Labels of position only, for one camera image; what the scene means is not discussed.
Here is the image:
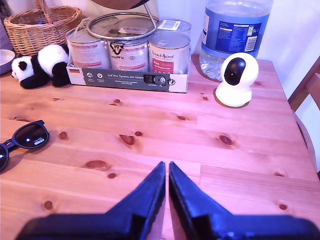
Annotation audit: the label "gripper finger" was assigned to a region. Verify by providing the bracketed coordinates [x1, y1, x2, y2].
[106, 161, 166, 240]
[169, 161, 235, 240]

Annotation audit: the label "black sunglasses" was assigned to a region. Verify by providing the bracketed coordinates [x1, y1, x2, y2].
[0, 119, 50, 173]

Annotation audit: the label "printed cardboard can tray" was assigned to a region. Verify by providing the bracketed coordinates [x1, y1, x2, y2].
[66, 54, 192, 94]

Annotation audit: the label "tin can with pale label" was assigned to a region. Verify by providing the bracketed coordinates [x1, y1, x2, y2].
[66, 26, 112, 70]

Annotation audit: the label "wooden chair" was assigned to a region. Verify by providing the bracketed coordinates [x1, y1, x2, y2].
[287, 55, 320, 181]

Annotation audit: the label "panda plush toy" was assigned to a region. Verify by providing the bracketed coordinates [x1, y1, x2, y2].
[10, 44, 72, 90]

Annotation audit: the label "large clear water bottle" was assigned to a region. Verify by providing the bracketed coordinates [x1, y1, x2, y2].
[199, 0, 275, 82]

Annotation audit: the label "tin can with white sticker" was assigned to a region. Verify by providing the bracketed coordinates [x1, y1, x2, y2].
[156, 19, 192, 38]

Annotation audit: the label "shallow grey bowl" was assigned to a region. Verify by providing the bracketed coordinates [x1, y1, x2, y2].
[0, 49, 17, 76]

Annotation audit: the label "cork globe on metal stand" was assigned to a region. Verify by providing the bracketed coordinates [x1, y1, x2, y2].
[86, 0, 161, 41]

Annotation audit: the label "small white round camera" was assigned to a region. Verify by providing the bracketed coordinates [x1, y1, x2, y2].
[214, 51, 260, 108]

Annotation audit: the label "wicker basket with handle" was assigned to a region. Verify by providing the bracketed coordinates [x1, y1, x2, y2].
[3, 0, 83, 57]

